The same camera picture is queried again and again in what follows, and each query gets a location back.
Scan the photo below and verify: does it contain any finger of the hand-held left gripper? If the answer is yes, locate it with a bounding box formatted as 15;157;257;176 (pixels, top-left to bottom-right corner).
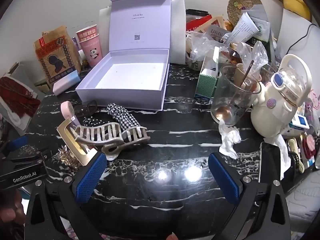
1;149;52;170
0;135;28;155

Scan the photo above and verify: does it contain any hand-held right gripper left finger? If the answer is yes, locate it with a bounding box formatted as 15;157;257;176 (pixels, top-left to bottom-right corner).
24;152;108;240

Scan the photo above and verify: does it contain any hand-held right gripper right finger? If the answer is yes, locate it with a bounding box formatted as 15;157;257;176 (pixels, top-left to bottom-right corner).
208;152;292;240

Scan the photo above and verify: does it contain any gold crystal hair claw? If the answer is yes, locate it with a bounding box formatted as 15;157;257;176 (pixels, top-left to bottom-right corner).
55;146;83;172

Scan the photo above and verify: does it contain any gold rectangular hair clip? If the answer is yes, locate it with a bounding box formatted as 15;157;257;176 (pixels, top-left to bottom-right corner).
57;119;98;167

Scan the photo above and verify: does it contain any cream hair claw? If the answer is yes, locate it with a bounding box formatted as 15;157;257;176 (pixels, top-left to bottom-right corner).
74;122;123;161

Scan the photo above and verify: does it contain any black polka dot scrunchie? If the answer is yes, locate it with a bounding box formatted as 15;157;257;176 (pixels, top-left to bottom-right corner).
81;115;110;128

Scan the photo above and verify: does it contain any pink tape roll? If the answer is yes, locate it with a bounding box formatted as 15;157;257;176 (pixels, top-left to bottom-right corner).
60;101;77;125

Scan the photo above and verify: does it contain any dark brown hair claw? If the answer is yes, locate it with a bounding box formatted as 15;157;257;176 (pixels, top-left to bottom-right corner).
75;100;98;118

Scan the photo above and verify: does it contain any black white gingham scrunchie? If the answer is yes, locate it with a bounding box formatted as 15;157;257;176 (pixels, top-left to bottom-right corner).
107;103;140;133

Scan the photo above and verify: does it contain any lavender gift box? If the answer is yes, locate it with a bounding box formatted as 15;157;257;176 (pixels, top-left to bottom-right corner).
75;0;172;112

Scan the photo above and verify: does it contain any person's left hand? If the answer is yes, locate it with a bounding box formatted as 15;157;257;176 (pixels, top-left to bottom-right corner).
0;192;27;230

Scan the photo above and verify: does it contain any crumpled white tissue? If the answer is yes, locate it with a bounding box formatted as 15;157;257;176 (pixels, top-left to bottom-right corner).
219;120;242;159

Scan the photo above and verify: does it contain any black smartphone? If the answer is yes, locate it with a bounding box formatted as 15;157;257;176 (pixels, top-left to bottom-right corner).
259;142;282;183

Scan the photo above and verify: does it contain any long metal spoon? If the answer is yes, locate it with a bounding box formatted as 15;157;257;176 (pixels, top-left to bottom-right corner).
215;60;254;120

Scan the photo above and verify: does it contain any cream water bottle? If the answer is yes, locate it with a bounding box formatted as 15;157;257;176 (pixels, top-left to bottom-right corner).
251;54;313;138

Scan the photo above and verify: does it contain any clear glass cup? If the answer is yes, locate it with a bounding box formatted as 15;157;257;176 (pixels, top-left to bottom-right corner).
210;66;262;126

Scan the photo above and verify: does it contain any brown printed paper bag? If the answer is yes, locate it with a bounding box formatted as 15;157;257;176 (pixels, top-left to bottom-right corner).
34;25;82;90

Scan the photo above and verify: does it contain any green striped box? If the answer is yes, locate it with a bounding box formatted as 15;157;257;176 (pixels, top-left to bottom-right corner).
194;46;220;103

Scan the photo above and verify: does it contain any pink panda paper cup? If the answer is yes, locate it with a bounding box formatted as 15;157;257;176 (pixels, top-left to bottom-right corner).
78;34;103;68

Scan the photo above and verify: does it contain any glass jar with gold lid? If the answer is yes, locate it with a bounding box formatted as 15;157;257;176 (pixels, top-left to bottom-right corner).
229;42;247;65

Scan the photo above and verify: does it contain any red printed paper cup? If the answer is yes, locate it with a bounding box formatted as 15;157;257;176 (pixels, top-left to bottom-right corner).
76;24;99;43

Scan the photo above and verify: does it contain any clear plastic bag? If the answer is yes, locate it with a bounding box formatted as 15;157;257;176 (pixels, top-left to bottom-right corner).
186;31;225;63

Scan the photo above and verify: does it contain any white printed leaflet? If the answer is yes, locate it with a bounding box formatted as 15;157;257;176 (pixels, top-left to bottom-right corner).
227;12;259;45

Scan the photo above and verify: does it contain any white foam sheet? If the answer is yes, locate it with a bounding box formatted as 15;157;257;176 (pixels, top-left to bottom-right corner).
99;0;187;64

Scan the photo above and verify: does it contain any red snack packet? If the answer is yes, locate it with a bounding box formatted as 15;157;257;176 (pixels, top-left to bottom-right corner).
186;15;213;32

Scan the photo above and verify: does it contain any light wooden box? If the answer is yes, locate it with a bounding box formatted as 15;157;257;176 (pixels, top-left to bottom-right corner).
195;16;225;34

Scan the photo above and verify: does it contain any round woven coaster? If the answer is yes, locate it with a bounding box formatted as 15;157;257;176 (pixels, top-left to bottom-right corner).
227;0;263;27

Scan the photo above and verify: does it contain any yellow plush object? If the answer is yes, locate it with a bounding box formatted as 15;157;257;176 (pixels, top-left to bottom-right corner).
281;0;312;22

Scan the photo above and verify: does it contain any black cable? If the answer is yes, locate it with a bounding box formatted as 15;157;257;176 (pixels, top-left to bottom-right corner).
287;24;318;53

